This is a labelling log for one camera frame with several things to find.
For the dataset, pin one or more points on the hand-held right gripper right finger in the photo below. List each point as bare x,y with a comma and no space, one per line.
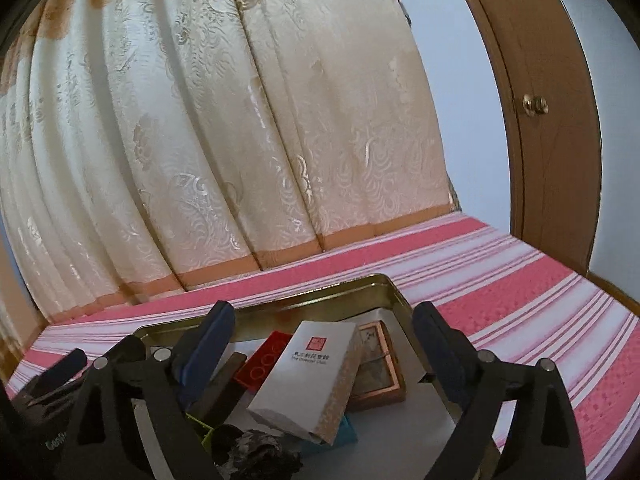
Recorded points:
440,355

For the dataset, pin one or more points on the gold metal tin tray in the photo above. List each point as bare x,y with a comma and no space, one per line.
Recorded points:
320,305

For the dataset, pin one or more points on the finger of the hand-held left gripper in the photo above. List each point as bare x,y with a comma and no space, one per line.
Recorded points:
125,346
60,367

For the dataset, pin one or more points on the brown wooden door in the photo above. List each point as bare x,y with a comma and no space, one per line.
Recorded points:
550,60

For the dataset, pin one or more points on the brass door knob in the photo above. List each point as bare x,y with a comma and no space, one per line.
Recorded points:
535,104

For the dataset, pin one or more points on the green toy brick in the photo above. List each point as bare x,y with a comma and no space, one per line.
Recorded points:
197,420

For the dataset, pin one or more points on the blue printed toy brick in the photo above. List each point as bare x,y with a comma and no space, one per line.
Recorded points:
345,432

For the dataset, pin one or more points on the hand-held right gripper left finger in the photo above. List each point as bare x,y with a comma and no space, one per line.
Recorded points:
205,360

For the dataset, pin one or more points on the black grey lump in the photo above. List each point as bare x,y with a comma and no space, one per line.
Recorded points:
260,455

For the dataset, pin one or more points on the cream floral curtain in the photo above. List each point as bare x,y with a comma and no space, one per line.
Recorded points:
200,135

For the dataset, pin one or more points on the copper framed box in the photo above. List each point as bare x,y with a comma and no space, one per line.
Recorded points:
380,375

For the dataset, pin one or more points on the red toy brick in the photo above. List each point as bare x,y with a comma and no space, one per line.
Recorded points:
262,362

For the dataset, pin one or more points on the white paper box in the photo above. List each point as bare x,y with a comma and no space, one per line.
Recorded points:
305,380

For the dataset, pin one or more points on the brown ridged block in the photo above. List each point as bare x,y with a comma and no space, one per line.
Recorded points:
225,385

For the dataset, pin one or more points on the wooden bed rail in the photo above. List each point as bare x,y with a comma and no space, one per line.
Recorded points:
617,292

